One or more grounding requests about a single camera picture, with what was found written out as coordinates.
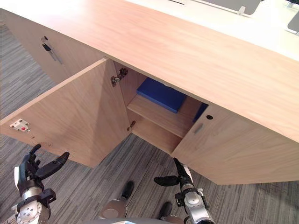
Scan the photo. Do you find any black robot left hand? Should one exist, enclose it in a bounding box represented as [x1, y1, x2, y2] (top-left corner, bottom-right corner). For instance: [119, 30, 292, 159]
[14, 144, 70, 194]

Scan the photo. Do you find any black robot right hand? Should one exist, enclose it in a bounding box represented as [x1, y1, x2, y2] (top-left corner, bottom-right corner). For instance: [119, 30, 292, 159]
[153, 157, 196, 191]

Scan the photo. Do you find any upright blue folder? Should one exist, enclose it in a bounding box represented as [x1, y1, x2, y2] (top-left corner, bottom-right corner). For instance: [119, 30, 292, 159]
[192, 102, 209, 123]

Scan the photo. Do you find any wooden cabinet shelf board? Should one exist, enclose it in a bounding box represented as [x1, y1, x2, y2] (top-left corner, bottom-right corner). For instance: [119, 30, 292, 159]
[127, 95, 194, 139]

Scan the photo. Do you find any open wooden cabinet door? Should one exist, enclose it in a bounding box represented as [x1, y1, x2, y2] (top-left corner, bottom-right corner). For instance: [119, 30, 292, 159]
[0, 58, 131, 168]

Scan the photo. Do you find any flat blue folder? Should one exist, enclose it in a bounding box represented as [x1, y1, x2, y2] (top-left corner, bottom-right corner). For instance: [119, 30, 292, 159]
[136, 77, 187, 114]

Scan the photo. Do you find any large metal door hinge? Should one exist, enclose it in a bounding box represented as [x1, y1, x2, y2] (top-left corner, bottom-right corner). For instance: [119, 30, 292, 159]
[110, 67, 129, 87]

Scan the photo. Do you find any wooden door with key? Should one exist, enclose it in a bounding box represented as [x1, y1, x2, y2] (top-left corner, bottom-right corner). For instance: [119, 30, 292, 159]
[0, 9, 107, 84]

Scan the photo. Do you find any long wooden office cabinet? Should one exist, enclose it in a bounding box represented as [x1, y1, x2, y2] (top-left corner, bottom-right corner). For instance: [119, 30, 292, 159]
[0, 0, 299, 185]

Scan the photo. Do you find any white latch with red button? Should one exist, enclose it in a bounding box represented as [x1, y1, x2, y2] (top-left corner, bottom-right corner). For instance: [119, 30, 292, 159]
[9, 119, 31, 133]

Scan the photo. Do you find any black key in lock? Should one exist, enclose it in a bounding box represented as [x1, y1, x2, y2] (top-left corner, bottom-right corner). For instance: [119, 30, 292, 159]
[41, 35, 51, 52]

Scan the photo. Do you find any wide grey desk partition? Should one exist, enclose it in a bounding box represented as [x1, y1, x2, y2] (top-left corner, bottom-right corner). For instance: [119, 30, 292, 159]
[198, 0, 261, 16]

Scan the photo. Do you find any narrow grey desk partition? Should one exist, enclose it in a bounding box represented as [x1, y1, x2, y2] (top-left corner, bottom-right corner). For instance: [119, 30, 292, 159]
[287, 13, 299, 35]

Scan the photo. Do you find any wooden door with recessed handle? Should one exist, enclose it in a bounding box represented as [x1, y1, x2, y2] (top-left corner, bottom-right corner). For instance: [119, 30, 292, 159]
[171, 103, 299, 185]

